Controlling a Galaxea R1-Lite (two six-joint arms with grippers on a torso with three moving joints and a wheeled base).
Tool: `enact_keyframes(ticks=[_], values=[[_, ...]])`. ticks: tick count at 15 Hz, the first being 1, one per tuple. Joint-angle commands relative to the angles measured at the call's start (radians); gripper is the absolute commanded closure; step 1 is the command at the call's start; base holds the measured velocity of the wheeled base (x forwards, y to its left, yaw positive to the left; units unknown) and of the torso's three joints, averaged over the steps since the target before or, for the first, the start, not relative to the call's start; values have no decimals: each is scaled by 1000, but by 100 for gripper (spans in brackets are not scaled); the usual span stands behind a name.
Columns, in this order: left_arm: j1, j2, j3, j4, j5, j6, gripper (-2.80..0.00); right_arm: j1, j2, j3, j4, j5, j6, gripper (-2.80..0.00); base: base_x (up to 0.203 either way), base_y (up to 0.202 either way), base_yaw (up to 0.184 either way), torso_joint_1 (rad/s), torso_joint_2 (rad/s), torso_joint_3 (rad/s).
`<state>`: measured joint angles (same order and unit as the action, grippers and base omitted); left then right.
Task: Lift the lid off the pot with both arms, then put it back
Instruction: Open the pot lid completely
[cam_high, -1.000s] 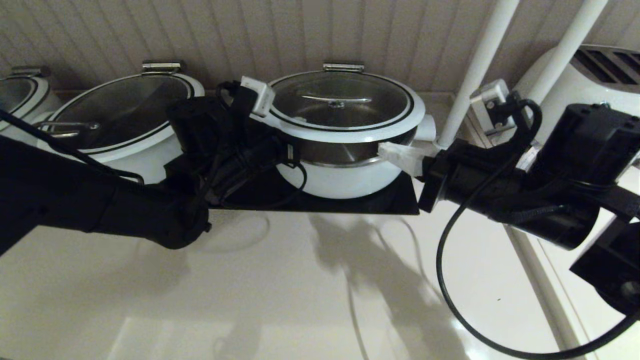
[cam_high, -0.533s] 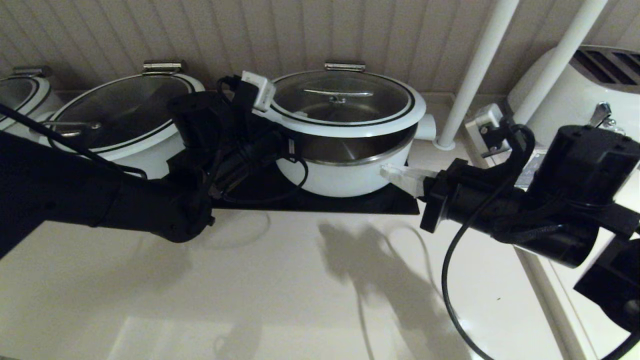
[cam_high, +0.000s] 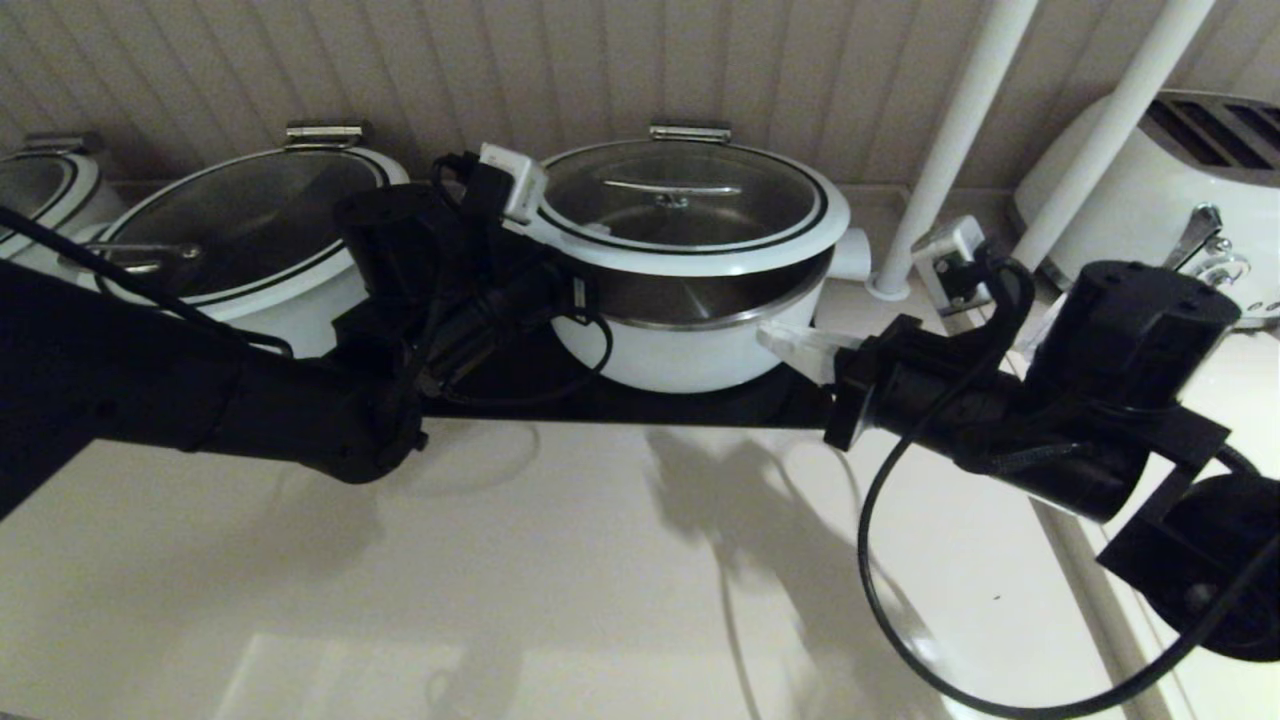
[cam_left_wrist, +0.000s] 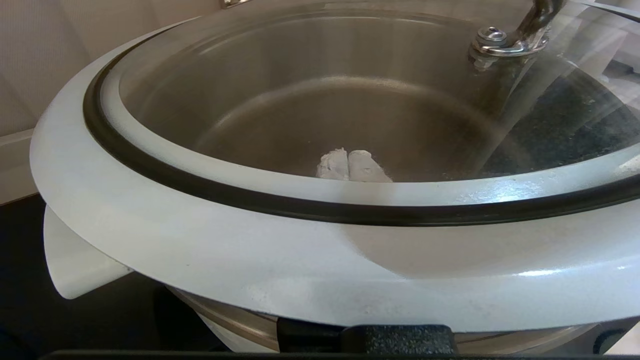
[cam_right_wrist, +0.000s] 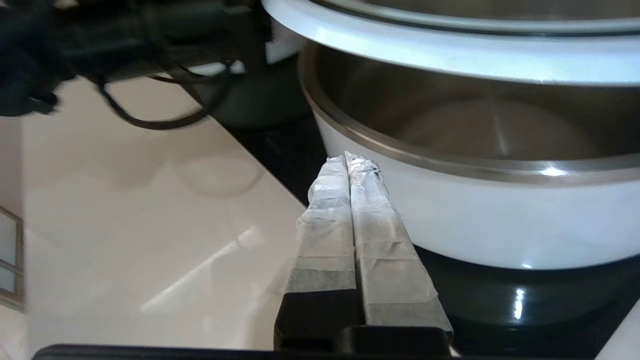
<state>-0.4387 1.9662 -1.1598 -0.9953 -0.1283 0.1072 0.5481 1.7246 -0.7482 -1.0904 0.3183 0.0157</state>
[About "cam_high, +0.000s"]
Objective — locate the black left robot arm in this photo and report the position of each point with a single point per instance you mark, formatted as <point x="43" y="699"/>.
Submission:
<point x="150" y="380"/>

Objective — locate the white round cooking pot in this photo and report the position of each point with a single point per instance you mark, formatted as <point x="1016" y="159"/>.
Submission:
<point x="690" y="360"/>
<point x="112" y="215"/>
<point x="310" y="300"/>

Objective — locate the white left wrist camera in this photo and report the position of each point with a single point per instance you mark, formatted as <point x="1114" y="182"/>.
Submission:
<point x="515" y="180"/>

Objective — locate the clear acrylic sign holder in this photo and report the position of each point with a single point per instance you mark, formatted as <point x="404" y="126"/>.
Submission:
<point x="1045" y="330"/>

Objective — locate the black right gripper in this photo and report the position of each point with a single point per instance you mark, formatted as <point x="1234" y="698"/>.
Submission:
<point x="980" y="420"/>

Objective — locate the black glass cooktop panel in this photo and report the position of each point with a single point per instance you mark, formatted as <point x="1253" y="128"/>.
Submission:
<point x="700" y="410"/>

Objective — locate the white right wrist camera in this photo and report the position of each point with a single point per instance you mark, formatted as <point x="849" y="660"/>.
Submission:
<point x="950" y="250"/>

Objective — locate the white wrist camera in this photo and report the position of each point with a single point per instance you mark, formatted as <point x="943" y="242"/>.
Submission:
<point x="515" y="180"/>
<point x="950" y="250"/>

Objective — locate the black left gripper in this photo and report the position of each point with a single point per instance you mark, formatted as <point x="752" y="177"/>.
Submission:
<point x="510" y="325"/>

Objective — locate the white toaster chrome lever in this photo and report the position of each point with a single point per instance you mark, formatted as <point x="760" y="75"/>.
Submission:
<point x="1250" y="230"/>

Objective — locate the white metal pole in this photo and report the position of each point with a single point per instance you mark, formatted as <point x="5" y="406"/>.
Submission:
<point x="1110" y="140"/>
<point x="950" y="140"/>

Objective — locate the glass lid white rim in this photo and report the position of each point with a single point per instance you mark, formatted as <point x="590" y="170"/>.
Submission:
<point x="620" y="220"/>
<point x="25" y="185"/>
<point x="250" y="210"/>

